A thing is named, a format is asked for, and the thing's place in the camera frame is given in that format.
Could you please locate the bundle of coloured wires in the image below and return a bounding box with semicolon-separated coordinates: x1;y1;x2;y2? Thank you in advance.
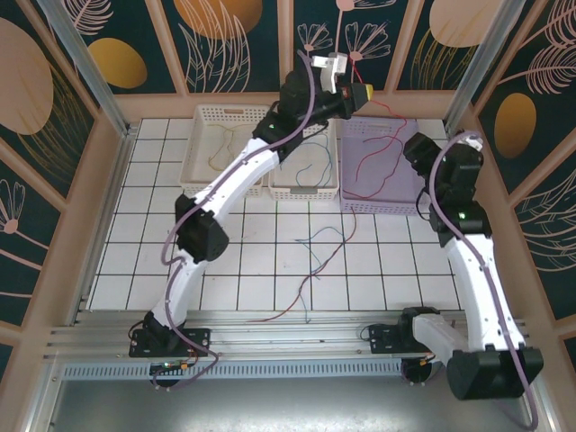
248;210;360;324

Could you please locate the purple perforated basket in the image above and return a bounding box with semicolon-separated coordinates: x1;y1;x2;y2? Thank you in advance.
339;117;431;218

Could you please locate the large white perforated basket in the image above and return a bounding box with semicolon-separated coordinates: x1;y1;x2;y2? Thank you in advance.
179;103;271;198

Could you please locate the grey metal sheet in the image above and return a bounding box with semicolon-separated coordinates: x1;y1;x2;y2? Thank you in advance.
42;375;541;432

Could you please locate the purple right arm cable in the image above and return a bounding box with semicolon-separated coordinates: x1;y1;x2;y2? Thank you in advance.
429;132;541;431

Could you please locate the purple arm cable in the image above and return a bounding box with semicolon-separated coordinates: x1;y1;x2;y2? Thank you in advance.
152;49;316;392
429;132;541;431

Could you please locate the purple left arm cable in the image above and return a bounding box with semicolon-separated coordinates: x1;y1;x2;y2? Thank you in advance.
152;49;316;392

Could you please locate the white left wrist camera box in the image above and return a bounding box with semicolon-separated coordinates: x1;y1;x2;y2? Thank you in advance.
311;52;351;95

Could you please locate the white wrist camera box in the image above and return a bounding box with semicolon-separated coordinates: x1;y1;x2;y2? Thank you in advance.
311;52;351;95
462;131;486;152

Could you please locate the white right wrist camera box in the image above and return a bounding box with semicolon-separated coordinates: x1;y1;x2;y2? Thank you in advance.
462;131;486;152

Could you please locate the white basket with grey handles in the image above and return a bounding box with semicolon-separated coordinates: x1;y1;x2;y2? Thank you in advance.
268;114;342;203

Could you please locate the aluminium frame post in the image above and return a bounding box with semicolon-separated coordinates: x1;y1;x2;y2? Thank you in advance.
34;0;136;139
444;0;518;131

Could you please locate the small circuit board with wires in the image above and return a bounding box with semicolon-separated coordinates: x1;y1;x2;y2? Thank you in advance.
401;353;452;387
149;358;193;392

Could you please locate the aluminium side rail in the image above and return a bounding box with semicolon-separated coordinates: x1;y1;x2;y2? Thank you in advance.
70;128;139;326

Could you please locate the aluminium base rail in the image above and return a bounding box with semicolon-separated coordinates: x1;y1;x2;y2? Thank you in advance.
42;309;535;361

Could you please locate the slotted grey cable duct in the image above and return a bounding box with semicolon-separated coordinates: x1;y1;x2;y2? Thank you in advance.
62;362;406;380

